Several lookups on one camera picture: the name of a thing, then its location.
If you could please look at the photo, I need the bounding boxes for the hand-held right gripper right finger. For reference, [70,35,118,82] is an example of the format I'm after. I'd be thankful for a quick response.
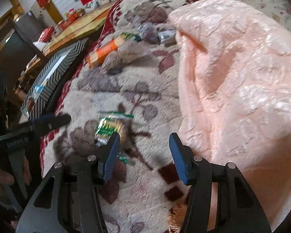
[168,132,272,233]

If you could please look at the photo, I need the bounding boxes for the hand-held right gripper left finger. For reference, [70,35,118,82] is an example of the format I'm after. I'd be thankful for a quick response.
[16,132,122,233]

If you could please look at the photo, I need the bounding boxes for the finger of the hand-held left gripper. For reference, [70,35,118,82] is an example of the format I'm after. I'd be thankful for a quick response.
[27,114,72,133]

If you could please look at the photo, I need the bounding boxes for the clear green-edged cracker packet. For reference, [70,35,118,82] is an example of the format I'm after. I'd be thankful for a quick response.
[93,111,135,166]

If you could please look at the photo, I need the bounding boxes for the light blue white snack packet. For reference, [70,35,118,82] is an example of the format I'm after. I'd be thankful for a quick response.
[33,83,48,96]

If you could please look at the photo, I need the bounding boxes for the striped cardboard box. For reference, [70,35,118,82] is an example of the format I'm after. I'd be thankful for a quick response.
[21,39,89,122]

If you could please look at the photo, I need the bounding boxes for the orange cracker pack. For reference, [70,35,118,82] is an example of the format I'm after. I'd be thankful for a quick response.
[86,35,128,70]

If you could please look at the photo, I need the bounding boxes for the clear bag of walnuts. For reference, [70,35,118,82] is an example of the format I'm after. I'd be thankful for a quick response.
[100,40,158,74]

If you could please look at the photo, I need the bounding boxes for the dark green cracker packet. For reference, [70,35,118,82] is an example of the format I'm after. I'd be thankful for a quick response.
[120,32,142,42]

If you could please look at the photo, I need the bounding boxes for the grey white snack packet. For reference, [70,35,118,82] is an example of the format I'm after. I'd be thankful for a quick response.
[159,29,177,44]

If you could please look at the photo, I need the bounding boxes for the clear bag of red dates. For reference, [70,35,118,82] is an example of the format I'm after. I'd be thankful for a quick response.
[133,22,160,44]

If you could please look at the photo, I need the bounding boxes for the person's left hand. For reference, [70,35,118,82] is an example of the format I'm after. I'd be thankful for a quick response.
[0,164,15,186]

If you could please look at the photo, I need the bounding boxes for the red floral plush blanket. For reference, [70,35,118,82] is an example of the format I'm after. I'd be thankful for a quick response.
[40,0,233,233]

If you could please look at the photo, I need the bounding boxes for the dark wooden chair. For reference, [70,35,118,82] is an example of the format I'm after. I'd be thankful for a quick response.
[0,19,90,127]

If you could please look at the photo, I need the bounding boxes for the red gift box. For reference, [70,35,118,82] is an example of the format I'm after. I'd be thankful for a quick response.
[37,27,55,43]

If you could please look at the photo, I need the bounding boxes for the pink blanket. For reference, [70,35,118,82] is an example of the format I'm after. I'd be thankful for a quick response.
[168,0,291,233]

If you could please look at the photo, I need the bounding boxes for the red plush toy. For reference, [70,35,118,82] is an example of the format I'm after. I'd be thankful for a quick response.
[67,8,79,21]

